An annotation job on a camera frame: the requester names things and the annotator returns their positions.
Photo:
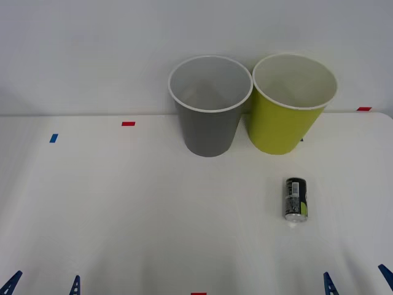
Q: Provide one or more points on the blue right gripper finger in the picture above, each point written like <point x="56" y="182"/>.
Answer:
<point x="329" y="285"/>
<point x="387" y="274"/>

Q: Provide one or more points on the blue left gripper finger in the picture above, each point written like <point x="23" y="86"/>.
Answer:
<point x="11" y="284"/>
<point x="75" y="287"/>

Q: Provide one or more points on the black drink can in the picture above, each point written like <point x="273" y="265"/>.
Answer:
<point x="294" y="199"/>

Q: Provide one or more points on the yellow-green plastic bin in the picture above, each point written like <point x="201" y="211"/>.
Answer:
<point x="276" y="129"/>

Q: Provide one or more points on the grey plastic bin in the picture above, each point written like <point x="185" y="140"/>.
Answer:
<point x="208" y="132"/>

